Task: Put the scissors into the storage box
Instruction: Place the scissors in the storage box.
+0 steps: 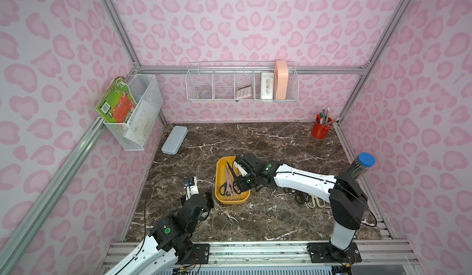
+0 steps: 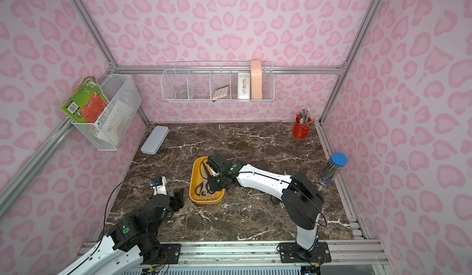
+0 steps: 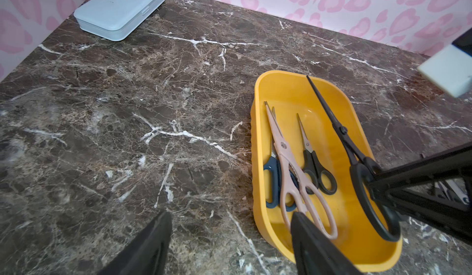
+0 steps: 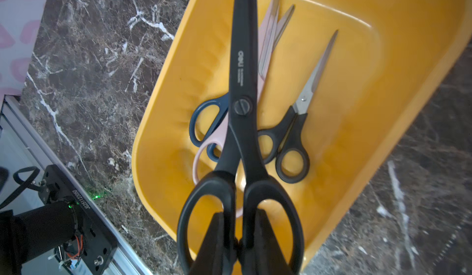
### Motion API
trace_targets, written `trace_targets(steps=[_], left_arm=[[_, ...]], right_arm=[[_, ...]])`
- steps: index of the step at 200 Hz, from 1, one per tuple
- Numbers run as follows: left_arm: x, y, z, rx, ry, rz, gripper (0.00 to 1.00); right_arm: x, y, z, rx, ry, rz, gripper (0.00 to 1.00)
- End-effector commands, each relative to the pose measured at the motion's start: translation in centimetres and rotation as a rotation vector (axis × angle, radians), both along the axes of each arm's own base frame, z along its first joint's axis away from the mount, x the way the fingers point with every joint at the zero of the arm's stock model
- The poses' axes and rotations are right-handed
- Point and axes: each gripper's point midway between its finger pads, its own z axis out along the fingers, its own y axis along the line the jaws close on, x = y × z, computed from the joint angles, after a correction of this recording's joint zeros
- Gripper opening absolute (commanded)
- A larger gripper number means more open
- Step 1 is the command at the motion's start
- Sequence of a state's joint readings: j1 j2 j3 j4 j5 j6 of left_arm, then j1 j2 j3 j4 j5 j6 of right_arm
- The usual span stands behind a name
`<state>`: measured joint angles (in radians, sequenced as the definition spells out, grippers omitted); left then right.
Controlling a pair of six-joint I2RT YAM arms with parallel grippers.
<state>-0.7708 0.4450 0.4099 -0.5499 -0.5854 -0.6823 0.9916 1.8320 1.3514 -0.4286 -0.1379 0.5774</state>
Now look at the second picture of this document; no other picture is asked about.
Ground pink case on shelf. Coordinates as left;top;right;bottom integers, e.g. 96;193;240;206
251;60;263;100

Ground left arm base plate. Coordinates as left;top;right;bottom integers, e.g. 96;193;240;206
142;243;182;268

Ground grey pencil case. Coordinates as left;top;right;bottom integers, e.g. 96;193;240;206
140;126;169;155

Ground white box on shelf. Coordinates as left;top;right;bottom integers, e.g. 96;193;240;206
237;72;251;100

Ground yellow plastic storage box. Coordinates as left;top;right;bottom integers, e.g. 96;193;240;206
189;157;225;205

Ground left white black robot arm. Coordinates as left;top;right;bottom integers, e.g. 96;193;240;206
60;190;184;275

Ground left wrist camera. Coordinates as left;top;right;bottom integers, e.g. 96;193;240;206
150;177;167;196

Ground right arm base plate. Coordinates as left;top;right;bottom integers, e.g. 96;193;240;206
276;241;332;265

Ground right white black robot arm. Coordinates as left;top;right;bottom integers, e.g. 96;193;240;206
203;153;327;251

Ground white mesh side basket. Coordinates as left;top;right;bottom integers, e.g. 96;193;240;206
72;74;142;151

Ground small calculator on shelf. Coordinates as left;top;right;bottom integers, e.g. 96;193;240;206
211;84;230;101

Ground white wire wall shelf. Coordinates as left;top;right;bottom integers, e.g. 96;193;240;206
161;61;275;102

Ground pens in cup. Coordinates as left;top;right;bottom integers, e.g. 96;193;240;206
296;105;312;126

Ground blue lid pencil tube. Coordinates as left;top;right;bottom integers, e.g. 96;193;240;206
318;152;348;186

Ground red pen cup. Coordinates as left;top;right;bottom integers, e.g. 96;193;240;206
292;118;311;139

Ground green red book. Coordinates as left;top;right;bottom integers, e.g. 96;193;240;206
61;76;109;124

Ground white paper in basket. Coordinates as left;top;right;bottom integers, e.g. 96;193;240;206
97;100;133;147

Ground small grey black scissors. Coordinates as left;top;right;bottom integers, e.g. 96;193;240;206
194;182;207;200

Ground pink scissors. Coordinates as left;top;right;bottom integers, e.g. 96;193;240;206
205;187;216;200

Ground tape roll on shelf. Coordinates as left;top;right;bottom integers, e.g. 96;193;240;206
175;88;189;100

